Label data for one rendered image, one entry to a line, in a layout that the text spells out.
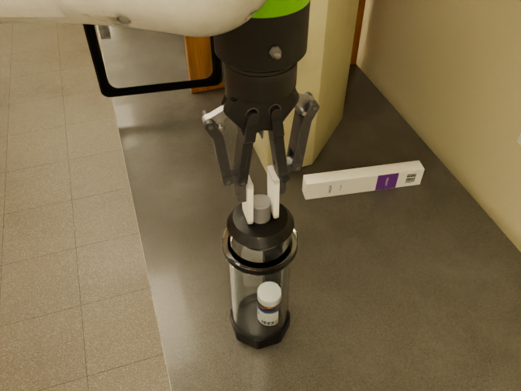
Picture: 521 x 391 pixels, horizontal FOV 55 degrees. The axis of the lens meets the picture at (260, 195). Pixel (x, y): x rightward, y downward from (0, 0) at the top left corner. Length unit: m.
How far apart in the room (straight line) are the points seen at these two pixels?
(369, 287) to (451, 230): 0.23
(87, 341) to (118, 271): 0.33
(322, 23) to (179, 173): 0.45
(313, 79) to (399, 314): 0.47
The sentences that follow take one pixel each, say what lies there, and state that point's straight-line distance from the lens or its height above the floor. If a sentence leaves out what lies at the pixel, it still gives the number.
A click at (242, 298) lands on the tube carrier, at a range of 0.76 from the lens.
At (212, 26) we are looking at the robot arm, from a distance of 0.32.
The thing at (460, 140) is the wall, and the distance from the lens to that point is 1.22.
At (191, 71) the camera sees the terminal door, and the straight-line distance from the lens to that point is 1.30.
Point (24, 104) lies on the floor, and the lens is 3.28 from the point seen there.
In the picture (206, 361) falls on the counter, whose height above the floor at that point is 0.94.
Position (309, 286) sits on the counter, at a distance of 0.94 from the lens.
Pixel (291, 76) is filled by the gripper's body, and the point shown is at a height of 1.44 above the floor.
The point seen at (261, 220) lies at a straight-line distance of 0.66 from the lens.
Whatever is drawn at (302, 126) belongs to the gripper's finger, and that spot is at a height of 1.36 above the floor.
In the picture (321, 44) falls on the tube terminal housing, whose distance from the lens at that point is 0.98.
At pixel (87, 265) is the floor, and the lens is 2.25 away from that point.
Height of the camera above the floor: 1.71
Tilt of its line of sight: 45 degrees down
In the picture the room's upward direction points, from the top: straight up
